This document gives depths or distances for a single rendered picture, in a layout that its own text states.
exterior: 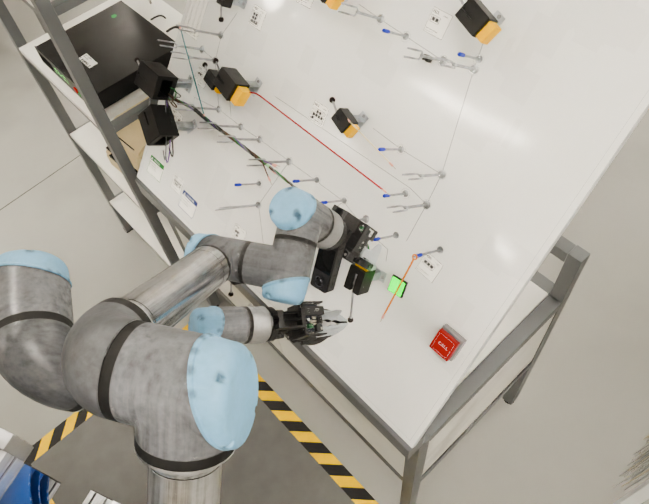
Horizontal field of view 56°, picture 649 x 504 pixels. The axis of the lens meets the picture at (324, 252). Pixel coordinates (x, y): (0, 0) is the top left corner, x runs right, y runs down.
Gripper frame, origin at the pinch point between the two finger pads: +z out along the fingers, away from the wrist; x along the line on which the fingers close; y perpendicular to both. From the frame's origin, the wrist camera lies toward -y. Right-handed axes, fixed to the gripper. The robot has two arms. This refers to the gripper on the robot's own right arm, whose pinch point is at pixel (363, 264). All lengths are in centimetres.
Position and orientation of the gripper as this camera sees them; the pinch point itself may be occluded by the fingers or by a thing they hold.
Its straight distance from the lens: 132.3
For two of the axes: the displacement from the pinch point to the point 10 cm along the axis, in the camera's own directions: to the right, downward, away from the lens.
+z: 4.6, 2.5, 8.5
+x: -7.3, -4.5, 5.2
